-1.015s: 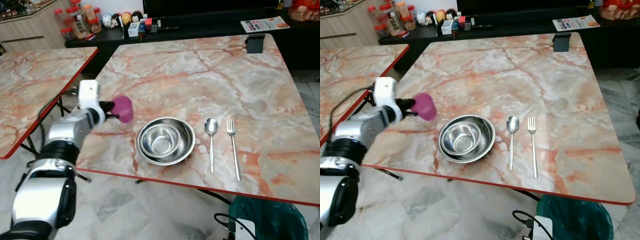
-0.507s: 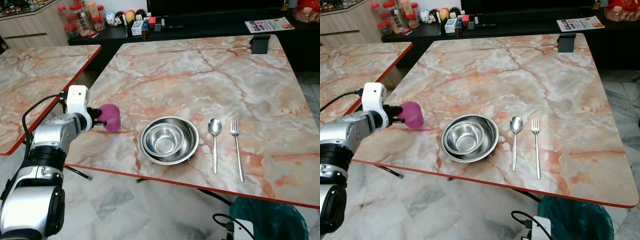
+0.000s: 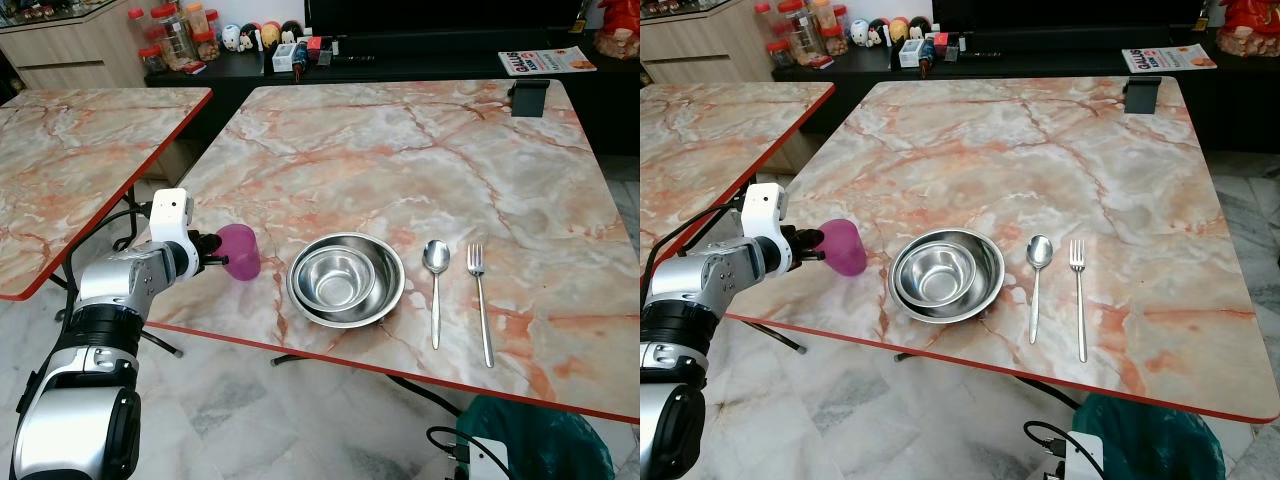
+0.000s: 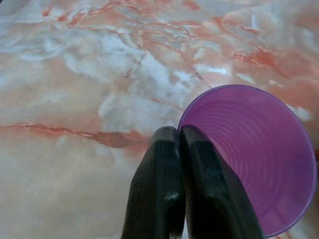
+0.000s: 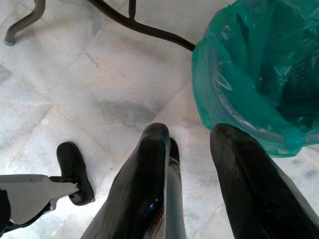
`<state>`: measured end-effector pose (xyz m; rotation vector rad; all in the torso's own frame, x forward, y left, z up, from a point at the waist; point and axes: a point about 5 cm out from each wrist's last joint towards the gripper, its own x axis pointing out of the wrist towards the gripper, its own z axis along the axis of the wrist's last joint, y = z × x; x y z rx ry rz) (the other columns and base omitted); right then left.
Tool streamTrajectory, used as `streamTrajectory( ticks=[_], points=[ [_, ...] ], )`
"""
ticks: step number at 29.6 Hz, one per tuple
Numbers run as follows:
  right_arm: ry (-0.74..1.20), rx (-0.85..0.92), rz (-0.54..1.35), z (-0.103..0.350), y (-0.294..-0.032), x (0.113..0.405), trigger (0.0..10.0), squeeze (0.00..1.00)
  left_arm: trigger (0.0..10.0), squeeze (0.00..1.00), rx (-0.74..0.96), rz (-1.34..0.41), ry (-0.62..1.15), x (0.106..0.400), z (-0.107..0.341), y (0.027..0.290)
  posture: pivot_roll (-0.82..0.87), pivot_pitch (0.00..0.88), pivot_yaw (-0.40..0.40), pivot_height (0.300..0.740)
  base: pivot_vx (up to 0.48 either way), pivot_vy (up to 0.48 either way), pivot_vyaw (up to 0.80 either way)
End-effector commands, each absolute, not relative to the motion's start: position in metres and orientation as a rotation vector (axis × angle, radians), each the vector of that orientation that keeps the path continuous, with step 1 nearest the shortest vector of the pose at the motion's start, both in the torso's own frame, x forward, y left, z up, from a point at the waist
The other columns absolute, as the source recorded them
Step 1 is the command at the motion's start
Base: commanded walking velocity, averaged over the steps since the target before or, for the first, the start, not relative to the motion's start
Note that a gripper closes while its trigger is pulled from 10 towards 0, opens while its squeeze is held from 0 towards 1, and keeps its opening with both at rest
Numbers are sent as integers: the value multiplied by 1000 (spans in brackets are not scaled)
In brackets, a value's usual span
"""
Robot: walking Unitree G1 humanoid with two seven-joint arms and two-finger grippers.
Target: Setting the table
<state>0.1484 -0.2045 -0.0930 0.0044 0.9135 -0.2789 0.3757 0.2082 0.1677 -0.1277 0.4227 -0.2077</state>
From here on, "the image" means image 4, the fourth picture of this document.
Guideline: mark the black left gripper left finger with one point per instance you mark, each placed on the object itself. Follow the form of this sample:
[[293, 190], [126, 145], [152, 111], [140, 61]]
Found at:
[[154, 179]]

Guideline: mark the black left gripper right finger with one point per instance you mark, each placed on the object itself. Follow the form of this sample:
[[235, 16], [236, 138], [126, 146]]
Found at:
[[211, 194]]

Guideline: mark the purple plastic cup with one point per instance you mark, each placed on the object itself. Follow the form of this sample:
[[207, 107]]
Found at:
[[261, 154]]

